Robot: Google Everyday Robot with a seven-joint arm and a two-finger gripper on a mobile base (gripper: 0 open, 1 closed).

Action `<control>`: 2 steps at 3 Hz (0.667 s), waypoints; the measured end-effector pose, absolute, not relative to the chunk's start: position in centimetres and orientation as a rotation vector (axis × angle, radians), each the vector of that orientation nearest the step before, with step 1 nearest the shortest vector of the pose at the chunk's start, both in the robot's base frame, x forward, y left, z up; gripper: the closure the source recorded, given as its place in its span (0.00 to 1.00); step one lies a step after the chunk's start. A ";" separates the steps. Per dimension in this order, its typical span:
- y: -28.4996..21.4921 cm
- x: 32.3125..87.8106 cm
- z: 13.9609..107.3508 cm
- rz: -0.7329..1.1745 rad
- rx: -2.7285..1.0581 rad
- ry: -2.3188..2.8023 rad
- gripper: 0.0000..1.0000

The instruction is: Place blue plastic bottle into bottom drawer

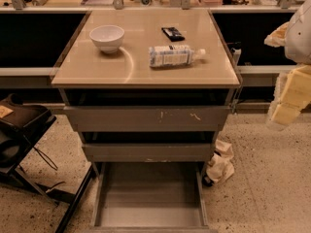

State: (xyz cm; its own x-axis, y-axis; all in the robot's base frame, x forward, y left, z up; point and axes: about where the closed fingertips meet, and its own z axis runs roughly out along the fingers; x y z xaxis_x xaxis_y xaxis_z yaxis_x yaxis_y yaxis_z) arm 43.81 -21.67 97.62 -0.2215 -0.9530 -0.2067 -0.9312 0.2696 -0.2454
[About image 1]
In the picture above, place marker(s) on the black chair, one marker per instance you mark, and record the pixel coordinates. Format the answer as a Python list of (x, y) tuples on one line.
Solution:
[(21, 127)]

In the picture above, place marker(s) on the grey drawer cabinet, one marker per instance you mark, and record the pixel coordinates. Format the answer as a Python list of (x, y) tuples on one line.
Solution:
[(90, 77)]

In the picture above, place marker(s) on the white ceramic bowl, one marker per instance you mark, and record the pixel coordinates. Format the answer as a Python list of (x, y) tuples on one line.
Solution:
[(107, 38)]

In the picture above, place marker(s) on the top grey drawer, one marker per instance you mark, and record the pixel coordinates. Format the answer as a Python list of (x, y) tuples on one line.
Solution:
[(146, 118)]

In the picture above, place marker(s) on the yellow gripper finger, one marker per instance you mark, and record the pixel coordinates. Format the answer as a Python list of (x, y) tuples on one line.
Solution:
[(277, 38), (292, 94)]

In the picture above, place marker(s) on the black snack packet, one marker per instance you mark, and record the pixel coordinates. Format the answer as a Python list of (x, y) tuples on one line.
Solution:
[(173, 34)]

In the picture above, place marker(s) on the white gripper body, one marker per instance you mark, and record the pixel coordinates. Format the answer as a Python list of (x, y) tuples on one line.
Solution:
[(299, 39)]

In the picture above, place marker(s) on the bottom grey drawer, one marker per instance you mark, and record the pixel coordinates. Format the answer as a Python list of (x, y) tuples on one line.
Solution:
[(150, 197)]

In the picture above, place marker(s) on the middle grey drawer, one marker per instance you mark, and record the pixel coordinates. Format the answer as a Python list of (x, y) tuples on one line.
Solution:
[(147, 152)]

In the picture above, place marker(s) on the grey drawer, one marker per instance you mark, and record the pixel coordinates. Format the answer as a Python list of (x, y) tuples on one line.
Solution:
[(150, 197), (146, 118), (147, 152)]

